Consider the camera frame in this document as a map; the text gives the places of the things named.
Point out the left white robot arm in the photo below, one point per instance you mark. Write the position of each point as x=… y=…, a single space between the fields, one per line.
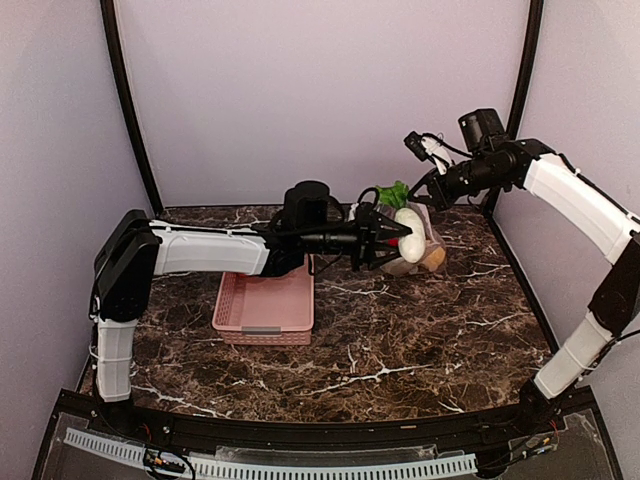
x=137 y=251

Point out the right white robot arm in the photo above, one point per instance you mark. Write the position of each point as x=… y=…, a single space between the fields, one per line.
x=611 y=232

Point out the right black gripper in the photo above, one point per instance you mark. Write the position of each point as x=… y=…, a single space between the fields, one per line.
x=439 y=196

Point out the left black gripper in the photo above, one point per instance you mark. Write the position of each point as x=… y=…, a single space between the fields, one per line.
x=368 y=243

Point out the left black frame post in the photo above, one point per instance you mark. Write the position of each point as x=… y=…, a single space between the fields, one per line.
x=119 y=72

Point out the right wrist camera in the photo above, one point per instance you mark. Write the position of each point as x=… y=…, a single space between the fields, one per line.
x=428 y=147

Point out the yellow peach fruit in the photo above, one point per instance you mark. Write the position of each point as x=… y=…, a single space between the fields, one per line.
x=434 y=260

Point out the white slotted cable duct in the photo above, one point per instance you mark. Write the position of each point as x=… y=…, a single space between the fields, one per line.
x=245 y=463

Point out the black front rail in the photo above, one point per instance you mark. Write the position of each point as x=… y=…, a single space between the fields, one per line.
x=474 y=432

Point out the black frame post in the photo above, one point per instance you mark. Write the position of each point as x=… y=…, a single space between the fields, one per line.
x=526 y=66
x=119 y=72

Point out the right black frame post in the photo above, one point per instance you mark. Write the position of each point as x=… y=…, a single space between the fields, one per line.
x=526 y=66

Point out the pale green radish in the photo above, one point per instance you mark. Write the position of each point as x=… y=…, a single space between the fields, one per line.
x=393 y=203

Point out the pink perforated plastic basket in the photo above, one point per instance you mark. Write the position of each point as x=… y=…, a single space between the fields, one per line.
x=253 y=310

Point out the clear zip top bag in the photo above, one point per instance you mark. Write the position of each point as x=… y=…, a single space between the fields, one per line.
x=399 y=267

